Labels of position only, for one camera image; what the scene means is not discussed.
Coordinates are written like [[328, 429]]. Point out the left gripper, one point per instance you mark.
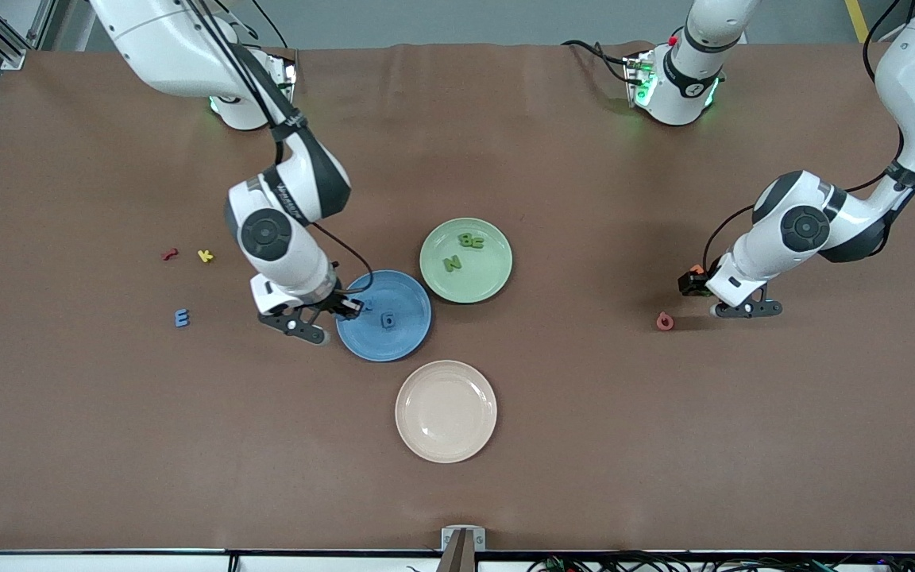
[[693, 283]]

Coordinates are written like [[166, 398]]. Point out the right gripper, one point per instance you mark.
[[339, 302]]

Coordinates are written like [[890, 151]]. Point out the blue plastic plate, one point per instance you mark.
[[394, 342]]

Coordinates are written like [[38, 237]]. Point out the green foam capital N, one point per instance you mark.
[[453, 263]]

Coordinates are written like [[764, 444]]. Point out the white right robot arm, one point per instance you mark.
[[164, 40]]

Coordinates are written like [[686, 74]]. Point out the pink foam letter Q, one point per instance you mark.
[[665, 320]]

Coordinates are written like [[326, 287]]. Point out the green plastic plate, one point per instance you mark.
[[473, 282]]

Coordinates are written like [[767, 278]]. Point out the beige plastic plate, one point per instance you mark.
[[445, 411]]

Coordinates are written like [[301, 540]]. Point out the blue foam letter E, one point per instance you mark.
[[181, 318]]

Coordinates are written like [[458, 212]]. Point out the red foam letter r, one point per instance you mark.
[[170, 254]]

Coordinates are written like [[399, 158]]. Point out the brown table cover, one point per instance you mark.
[[187, 445]]

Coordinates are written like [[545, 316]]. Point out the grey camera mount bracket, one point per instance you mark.
[[463, 540]]

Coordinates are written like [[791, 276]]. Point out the white table edge rail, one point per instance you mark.
[[108, 564]]

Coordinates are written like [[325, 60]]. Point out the aluminium frame profile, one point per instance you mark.
[[13, 57]]

